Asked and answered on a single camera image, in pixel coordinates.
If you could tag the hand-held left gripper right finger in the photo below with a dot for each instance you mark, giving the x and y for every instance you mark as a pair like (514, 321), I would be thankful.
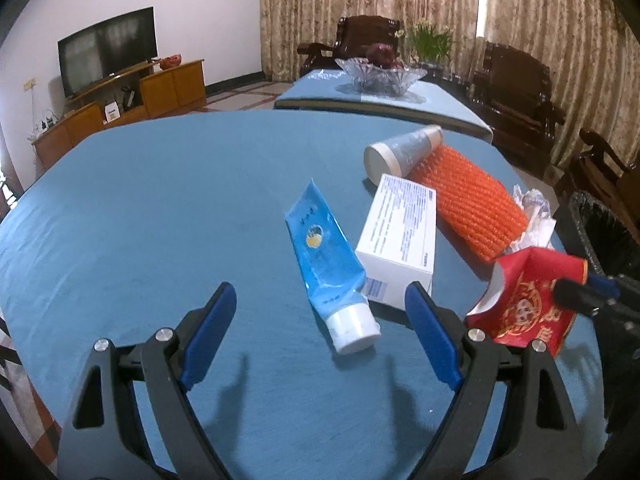
(430, 330)

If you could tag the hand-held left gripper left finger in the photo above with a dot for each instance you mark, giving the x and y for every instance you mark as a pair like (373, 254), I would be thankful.
(212, 325)

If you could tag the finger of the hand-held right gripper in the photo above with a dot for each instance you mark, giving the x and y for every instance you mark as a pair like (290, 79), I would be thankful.
(575, 295)

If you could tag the red paper packet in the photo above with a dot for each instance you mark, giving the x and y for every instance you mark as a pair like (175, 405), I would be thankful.
(520, 305)

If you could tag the black lined trash bin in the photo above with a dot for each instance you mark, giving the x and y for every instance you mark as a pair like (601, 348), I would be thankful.
(607, 235)

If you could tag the clear plastic wrapper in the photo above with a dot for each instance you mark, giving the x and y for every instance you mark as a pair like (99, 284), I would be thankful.
(537, 217)

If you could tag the white cardboard box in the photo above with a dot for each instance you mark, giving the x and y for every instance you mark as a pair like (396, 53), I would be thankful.
(400, 240)

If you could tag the blue squeeze tube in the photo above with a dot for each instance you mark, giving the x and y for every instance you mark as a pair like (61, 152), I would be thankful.
(320, 255)

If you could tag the orange foam net sleeve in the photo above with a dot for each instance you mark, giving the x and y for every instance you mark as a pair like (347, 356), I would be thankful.
(465, 195)

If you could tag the paper cup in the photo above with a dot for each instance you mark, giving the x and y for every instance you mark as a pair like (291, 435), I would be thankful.
(400, 152)

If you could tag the scalloped blue tablecloth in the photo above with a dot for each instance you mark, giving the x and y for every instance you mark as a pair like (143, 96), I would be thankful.
(150, 210)

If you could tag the dark wooden sofa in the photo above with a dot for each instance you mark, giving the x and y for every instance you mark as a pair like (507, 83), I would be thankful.
(600, 160)

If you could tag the dark wooden chair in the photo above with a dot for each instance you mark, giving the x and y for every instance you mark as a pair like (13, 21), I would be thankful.
(7, 355)

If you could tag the dark wooden armchair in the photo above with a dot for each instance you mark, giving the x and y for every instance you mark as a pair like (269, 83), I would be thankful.
(360, 30)
(520, 90)

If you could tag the white card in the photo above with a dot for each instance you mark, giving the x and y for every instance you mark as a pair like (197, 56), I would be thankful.
(111, 112)

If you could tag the wooden television cabinet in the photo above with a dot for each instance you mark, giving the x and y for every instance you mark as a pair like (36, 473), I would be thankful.
(170, 87)

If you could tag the black router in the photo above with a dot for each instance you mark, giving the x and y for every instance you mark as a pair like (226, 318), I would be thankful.
(129, 97)

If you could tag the dark wooden side table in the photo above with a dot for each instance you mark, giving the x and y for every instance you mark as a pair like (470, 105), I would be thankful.
(450, 77)

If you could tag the glass fruit bowl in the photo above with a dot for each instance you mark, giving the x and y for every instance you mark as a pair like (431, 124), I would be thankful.
(380, 77)

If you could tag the red ornament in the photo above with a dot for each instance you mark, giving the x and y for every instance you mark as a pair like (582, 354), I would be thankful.
(170, 62)

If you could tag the red apple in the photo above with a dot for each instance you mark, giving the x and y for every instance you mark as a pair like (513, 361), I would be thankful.
(380, 55)

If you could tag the floral beige curtain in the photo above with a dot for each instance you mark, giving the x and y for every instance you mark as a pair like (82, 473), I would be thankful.
(550, 15)

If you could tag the potted flowering plant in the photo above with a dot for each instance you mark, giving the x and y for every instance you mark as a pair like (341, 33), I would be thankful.
(430, 42)

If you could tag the black flat television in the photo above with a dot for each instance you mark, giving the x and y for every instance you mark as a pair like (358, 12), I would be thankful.
(107, 50)

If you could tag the wall outlet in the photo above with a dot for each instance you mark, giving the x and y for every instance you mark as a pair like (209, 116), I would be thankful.
(30, 84)

